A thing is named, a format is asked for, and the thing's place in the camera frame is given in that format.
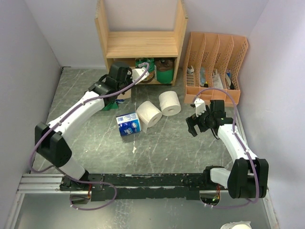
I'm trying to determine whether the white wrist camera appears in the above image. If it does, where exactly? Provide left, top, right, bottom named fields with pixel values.
left=191, top=98, right=206, bottom=117
left=132, top=68, right=149, bottom=83

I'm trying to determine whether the green brown roll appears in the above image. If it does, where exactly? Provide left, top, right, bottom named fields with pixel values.
left=102, top=99, right=125, bottom=111
left=134, top=58, right=155, bottom=84
left=154, top=58, right=174, bottom=84

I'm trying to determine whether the wooden two-tier shelf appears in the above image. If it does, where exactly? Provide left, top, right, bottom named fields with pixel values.
left=94, top=0, right=188, bottom=85

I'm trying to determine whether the white toilet roll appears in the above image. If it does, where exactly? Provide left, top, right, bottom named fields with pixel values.
left=159, top=91, right=181, bottom=116
left=136, top=101, right=162, bottom=133

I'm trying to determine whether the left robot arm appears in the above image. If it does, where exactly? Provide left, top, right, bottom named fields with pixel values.
left=34, top=62, right=136, bottom=190

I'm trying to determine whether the tan toilet roll front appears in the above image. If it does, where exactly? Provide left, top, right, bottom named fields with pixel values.
left=117, top=89, right=132, bottom=100

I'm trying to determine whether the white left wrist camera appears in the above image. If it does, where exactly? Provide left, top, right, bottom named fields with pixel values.
left=132, top=68, right=149, bottom=83

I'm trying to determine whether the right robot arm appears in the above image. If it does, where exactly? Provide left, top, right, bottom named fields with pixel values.
left=186, top=98, right=269, bottom=199

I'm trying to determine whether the blue wrapped roll lying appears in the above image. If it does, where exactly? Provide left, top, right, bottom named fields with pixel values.
left=116, top=112, right=141, bottom=136

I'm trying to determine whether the black mounting base plate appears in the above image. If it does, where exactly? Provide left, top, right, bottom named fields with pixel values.
left=59, top=173, right=231, bottom=202

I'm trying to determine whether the orange plastic file organizer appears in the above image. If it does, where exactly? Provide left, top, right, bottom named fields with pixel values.
left=183, top=31, right=248, bottom=107

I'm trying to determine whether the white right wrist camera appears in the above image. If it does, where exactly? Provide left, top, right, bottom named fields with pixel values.
left=191, top=98, right=206, bottom=117

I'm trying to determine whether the white roll bottom edge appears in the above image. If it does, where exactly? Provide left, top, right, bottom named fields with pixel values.
left=221, top=221, right=252, bottom=229

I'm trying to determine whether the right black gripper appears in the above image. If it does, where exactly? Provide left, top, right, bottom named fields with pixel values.
left=186, top=105, right=214, bottom=136

